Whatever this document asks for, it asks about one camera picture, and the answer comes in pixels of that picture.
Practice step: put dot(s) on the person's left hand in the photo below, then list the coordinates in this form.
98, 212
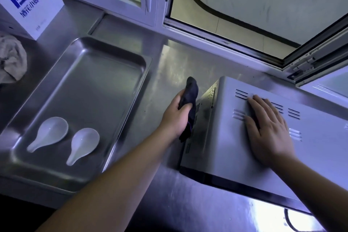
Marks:
174, 120

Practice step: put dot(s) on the person's right hand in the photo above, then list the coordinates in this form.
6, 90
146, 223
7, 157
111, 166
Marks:
269, 136

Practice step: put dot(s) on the grey purple cloth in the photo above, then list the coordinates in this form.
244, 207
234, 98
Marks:
190, 90

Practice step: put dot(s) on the silver microwave black door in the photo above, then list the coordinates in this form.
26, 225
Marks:
231, 144

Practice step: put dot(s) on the white ceramic spoon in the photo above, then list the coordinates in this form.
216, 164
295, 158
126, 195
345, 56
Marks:
84, 140
51, 129

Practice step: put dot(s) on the person's right forearm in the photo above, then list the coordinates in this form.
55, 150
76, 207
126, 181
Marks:
318, 193

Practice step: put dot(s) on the person's left forearm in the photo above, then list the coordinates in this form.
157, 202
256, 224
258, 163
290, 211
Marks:
108, 191

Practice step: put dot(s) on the stainless steel tray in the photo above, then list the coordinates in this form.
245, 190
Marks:
95, 82

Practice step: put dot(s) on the hinged white window sash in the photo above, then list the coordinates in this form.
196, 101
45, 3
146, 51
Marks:
320, 60

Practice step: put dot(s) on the beige crumpled rag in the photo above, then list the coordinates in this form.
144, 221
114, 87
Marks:
13, 60

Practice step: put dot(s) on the white box blue print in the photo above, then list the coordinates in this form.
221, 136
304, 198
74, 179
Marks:
35, 9

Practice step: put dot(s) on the white window frame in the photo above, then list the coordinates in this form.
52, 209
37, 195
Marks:
160, 0

